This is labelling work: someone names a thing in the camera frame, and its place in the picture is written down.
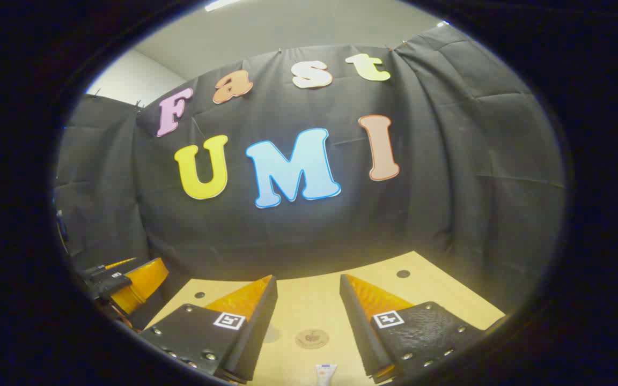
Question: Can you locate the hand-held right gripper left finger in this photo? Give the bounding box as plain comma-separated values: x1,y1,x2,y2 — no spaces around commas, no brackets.
138,275,279,384

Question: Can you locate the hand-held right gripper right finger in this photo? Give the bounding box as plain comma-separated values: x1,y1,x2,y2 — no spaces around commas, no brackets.
340,274,485,384

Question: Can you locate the round wooden coaster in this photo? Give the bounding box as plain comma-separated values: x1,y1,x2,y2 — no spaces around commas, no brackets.
295,328,330,350

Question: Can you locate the white toothpaste tube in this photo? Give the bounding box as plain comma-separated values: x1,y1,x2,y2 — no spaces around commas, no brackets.
314,364,338,386

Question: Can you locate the light wooden desktop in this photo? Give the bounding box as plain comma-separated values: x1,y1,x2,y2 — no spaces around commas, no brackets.
145,251,505,386

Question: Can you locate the black backdrop cloth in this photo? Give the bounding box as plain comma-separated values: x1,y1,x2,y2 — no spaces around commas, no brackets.
53,24,566,317

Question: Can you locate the ceiling light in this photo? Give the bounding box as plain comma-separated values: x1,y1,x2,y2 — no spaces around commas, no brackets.
204,0,246,12

